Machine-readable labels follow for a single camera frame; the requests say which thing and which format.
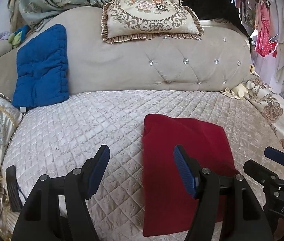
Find dark red garment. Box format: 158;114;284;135
142;114;238;237

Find pink polka dot clothing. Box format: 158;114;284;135
255;3;277;58

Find floral patterned duvet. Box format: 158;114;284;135
245;78;284;149

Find white quilted bedspread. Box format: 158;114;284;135
2;90;284;240

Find cream cloth bundle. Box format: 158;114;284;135
220;83;248;100

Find beige tufted headboard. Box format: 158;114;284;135
0;6;253;101

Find blue quilted cushion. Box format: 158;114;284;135
12;24;69;110

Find black fabric on headboard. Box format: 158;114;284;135
182;0;250;38

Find green plush toy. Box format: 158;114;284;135
8;25;30;48

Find ornate ruffled beige pillow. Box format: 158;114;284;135
101;0;204;44

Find black strap at bed edge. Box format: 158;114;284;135
5;165;23;213

